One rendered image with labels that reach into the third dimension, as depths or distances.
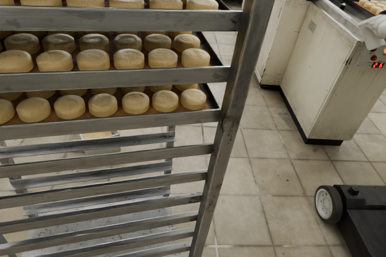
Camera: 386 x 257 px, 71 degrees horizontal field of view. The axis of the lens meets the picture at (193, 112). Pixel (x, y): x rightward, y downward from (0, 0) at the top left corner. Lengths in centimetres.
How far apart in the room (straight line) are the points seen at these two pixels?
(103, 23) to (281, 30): 206
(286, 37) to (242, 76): 198
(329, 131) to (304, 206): 61
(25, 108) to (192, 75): 28
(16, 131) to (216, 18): 35
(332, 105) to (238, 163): 72
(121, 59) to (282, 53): 209
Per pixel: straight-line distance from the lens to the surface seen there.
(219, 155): 55
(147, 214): 141
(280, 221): 171
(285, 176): 192
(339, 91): 194
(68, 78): 43
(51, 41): 53
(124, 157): 54
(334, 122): 211
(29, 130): 50
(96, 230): 79
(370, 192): 185
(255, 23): 40
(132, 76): 43
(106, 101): 52
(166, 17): 39
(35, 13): 39
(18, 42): 54
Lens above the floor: 137
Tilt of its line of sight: 39 degrees down
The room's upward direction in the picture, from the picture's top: 8 degrees clockwise
